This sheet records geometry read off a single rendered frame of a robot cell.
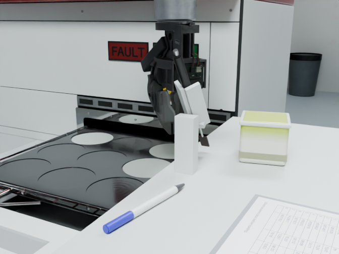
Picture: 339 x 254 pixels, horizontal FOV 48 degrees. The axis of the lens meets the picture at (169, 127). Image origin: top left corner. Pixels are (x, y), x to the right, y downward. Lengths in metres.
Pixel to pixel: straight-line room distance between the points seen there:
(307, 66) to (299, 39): 0.77
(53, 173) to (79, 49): 0.42
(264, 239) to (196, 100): 0.22
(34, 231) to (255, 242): 0.23
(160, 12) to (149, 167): 0.29
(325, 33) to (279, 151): 6.12
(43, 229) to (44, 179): 0.29
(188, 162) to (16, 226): 0.24
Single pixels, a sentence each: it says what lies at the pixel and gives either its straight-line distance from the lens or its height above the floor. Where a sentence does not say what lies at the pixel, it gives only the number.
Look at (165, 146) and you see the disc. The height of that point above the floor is 0.90.
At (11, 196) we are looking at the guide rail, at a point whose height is 0.85.
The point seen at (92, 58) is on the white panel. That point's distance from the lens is 1.03.
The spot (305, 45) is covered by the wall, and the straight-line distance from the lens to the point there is 6.72.
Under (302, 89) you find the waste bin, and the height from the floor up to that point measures 0.11.
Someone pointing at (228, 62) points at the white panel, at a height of 1.09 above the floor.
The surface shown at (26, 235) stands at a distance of 0.45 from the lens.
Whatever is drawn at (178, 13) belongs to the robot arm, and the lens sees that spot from 0.67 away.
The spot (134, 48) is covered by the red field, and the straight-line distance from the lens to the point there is 0.95.
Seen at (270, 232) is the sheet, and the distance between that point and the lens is 0.42.
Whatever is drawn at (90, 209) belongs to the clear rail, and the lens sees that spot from 0.60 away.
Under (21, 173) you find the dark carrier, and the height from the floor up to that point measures 0.90.
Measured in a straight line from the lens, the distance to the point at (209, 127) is 0.89.
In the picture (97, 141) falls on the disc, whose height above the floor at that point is 0.90.
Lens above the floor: 1.18
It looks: 16 degrees down
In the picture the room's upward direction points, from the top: straight up
